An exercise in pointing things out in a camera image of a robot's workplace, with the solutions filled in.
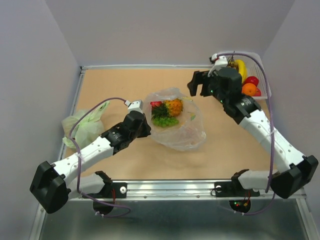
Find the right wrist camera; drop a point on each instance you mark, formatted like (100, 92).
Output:
(218, 61)

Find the red apple lower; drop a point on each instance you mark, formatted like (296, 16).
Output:
(257, 92)

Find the yellow banana bunch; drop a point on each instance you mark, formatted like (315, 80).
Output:
(242, 70)

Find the green plastic bag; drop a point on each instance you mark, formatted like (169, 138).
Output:
(89, 128)

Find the red apple in bag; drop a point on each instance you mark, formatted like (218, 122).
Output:
(155, 104)

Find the red apple upper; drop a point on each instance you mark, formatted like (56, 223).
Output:
(251, 80)

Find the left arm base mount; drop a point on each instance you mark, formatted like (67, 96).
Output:
(117, 190)

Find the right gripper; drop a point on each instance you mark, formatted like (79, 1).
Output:
(201, 77)

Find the green grapes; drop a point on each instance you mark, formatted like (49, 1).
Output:
(165, 122)

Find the small pineapple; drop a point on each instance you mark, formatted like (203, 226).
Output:
(169, 108)

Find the orange fruit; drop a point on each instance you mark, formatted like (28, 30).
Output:
(249, 89)

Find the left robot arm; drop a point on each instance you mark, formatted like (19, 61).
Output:
(51, 184)

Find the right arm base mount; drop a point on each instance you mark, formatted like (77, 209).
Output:
(223, 189)

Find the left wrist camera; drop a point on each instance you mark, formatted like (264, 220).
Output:
(136, 105)

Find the aluminium front rail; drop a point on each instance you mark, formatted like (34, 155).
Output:
(169, 189)

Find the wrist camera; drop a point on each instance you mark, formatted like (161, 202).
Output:
(136, 105)
(218, 61)

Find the white plastic basket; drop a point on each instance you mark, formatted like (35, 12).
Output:
(254, 67)

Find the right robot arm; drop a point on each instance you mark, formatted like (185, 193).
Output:
(293, 168)

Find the clear plastic fruit bag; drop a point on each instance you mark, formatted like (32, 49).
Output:
(189, 134)

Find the longan bunch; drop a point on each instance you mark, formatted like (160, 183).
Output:
(232, 62)

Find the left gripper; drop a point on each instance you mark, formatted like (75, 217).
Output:
(147, 129)

